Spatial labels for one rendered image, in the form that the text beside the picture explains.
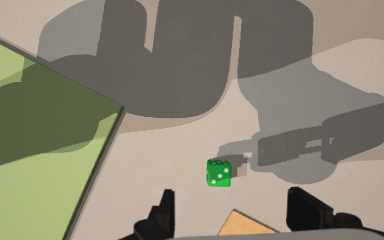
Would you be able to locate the tan square mat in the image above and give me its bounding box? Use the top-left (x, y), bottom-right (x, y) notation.
top-left (217, 209), bottom-right (277, 235)

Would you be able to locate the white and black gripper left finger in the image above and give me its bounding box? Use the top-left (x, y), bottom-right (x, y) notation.
top-left (118, 189), bottom-right (175, 240)

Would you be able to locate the green die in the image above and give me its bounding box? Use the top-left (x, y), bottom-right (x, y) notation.
top-left (206, 160), bottom-right (232, 187)

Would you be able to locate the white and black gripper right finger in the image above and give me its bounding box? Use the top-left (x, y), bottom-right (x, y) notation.
top-left (286, 186), bottom-right (384, 236)

